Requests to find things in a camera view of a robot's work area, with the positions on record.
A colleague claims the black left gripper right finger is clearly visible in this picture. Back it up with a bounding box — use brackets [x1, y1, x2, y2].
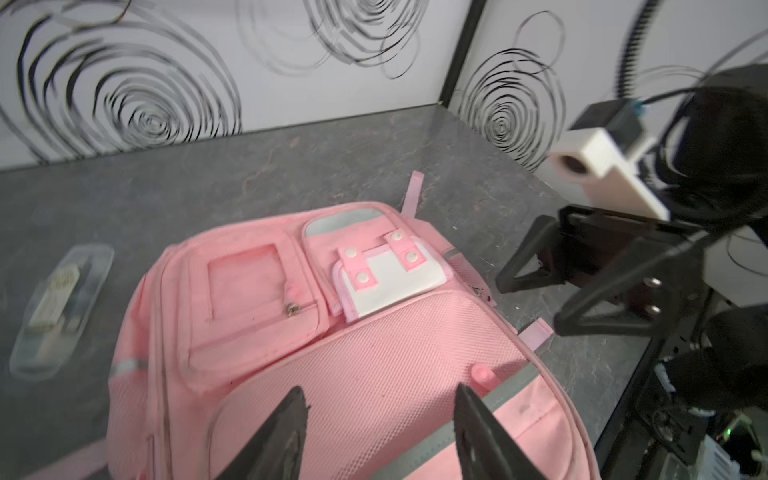
[453, 384, 545, 480]

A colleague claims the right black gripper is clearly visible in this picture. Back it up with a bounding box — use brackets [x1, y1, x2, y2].
[495, 204, 720, 338]

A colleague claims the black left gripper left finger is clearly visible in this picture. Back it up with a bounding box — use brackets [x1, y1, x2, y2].
[217, 386, 309, 480]

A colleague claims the pink student backpack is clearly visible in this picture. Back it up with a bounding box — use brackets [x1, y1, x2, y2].
[38, 173, 600, 479]

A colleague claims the clear plastic pencil case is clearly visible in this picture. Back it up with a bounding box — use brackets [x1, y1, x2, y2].
[9, 243, 114, 381]

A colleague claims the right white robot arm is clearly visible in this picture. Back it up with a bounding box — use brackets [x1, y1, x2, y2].
[495, 1, 767, 339]

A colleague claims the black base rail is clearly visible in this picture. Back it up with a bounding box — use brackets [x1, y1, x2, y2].
[595, 334, 716, 479]

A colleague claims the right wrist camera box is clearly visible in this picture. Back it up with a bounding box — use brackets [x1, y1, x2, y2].
[547, 99, 670, 221]

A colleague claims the black corner frame post right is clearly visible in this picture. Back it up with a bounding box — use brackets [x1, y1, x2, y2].
[438, 0, 487, 109]

